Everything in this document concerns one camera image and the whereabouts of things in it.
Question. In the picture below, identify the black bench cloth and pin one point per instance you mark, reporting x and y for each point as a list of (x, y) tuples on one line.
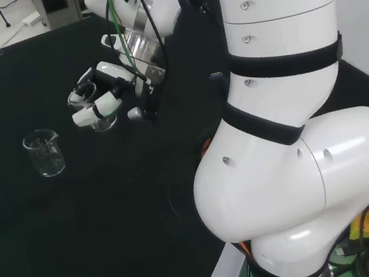
[(80, 232)]

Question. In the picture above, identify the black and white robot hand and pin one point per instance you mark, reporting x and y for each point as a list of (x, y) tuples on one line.
[(107, 74)]

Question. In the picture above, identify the white power adapter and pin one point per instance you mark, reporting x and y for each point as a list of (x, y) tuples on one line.
[(31, 19)]

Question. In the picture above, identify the large clear glass beaker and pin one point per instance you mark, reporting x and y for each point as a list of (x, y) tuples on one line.
[(48, 163)]

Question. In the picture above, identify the green terminal block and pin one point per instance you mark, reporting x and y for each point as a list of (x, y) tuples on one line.
[(343, 252)]

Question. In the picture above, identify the blue usb plug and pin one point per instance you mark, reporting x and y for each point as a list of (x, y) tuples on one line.
[(216, 75)]

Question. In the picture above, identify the grey metal cabinet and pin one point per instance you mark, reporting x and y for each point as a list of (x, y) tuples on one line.
[(58, 5)]

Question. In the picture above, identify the small clear glass beaker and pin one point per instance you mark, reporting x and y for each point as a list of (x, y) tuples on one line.
[(105, 124)]

